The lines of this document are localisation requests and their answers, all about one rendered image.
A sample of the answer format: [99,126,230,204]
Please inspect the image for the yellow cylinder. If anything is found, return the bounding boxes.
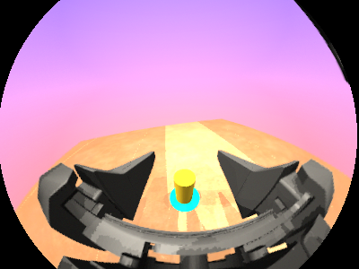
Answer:
[173,169,195,204]

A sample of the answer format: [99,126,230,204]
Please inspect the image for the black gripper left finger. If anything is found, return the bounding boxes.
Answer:
[73,152,155,221]

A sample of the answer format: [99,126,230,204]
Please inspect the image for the cyan circle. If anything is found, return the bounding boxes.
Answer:
[170,188,200,213]

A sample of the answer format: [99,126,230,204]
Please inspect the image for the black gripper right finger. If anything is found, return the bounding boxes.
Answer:
[216,150,299,220]

